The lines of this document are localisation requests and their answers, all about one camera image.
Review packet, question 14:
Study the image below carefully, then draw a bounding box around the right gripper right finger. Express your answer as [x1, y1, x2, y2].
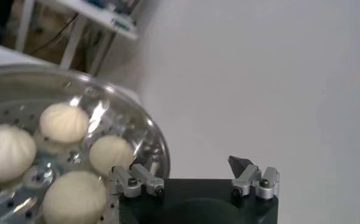
[227, 155, 280, 200]

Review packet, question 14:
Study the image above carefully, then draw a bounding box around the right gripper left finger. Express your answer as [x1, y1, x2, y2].
[111, 163, 165, 198]

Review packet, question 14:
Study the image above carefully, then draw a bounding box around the white steamed baozi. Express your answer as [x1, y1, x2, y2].
[42, 170, 108, 224]
[39, 102, 90, 144]
[0, 124, 37, 184]
[89, 135, 135, 177]

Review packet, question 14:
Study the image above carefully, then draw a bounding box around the perforated stainless steel steamer basket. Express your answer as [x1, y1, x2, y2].
[0, 63, 171, 224]

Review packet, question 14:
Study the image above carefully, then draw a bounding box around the white side table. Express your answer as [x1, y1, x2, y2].
[15, 0, 140, 77]

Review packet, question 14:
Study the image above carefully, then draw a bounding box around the green and silver tool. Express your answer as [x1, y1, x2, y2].
[111, 18, 132, 31]

